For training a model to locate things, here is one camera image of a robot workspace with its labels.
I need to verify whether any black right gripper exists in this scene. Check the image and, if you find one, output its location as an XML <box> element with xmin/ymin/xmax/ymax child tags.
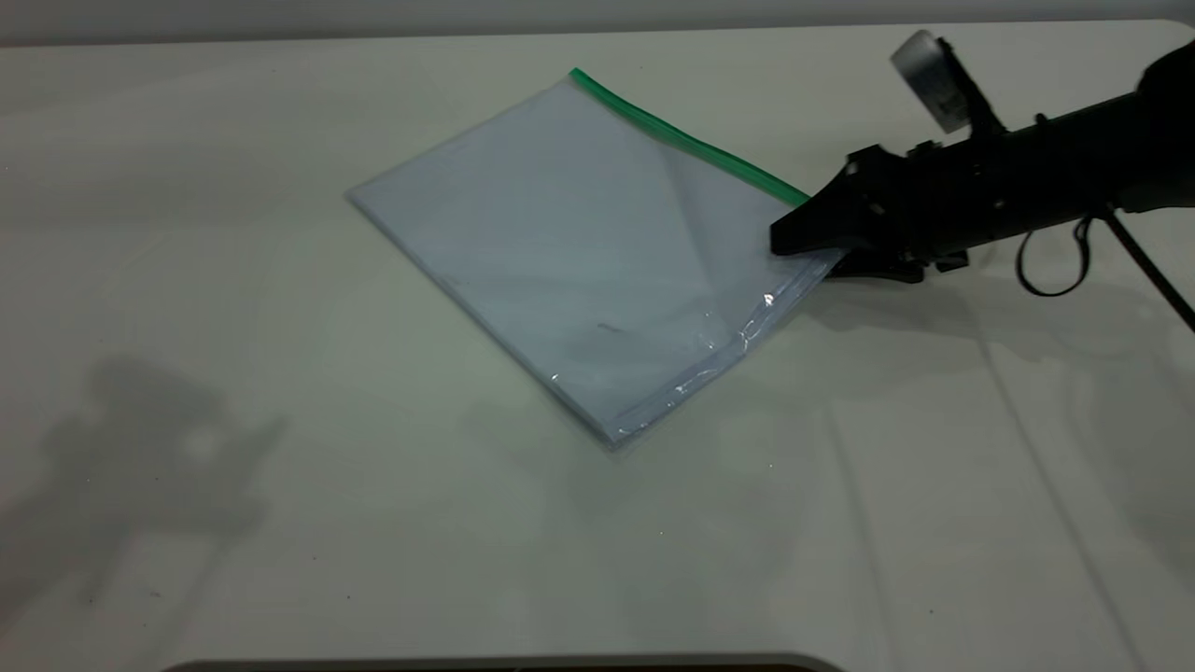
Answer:
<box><xmin>769</xmin><ymin>135</ymin><xmax>1020</xmax><ymax>286</ymax></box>

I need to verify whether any clear zip bag green strip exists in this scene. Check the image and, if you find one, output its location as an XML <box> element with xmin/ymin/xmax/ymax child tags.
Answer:
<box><xmin>344</xmin><ymin>67</ymin><xmax>849</xmax><ymax>451</ymax></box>

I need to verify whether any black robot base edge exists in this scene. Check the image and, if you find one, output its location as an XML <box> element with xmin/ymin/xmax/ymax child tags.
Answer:
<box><xmin>163</xmin><ymin>652</ymin><xmax>847</xmax><ymax>672</ymax></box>

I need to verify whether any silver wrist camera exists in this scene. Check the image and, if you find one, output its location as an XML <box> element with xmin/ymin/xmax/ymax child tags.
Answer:
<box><xmin>890</xmin><ymin>29</ymin><xmax>1007</xmax><ymax>138</ymax></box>

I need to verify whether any black cable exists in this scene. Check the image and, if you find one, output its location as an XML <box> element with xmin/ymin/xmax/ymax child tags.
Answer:
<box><xmin>1015</xmin><ymin>207</ymin><xmax>1195</xmax><ymax>333</ymax></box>

